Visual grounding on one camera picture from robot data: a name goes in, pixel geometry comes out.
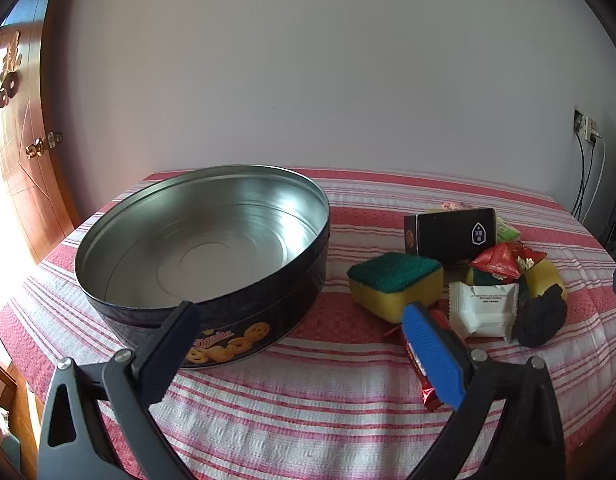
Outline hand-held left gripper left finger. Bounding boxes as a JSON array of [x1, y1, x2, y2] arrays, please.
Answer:
[[36, 301, 201, 480]]

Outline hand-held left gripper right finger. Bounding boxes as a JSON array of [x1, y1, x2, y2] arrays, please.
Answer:
[[402, 303, 566, 480]]

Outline red candy bar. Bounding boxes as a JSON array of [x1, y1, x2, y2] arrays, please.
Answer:
[[385, 309, 468, 412]]

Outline white snack packet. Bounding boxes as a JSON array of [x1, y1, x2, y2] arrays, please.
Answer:
[[448, 281, 519, 344]]

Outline round metal cookie tin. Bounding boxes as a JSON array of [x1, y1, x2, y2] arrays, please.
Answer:
[[74, 164, 331, 370]]

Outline plain red snack packet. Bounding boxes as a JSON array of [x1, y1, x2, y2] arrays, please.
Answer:
[[469, 243, 521, 282]]

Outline black scrub ball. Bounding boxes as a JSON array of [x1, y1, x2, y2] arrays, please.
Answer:
[[515, 285, 568, 348]]

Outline black rectangular box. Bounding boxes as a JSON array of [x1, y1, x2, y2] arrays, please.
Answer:
[[404, 207, 498, 263]]

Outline green white packet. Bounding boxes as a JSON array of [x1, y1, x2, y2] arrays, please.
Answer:
[[495, 217, 522, 244]]

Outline red striped tablecloth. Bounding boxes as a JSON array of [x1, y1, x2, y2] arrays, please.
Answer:
[[0, 167, 616, 480]]

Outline wooden door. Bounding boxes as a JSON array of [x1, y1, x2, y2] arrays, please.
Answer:
[[0, 0, 84, 267]]

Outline brass door knob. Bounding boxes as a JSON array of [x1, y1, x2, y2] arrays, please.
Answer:
[[26, 130, 64, 159]]

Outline gold door ornament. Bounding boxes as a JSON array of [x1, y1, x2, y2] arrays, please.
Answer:
[[0, 30, 22, 108]]

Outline black cable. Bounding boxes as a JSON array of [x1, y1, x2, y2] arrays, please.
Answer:
[[570, 132, 595, 222]]

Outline wall socket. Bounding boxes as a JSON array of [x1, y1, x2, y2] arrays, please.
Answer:
[[573, 108, 601, 144]]

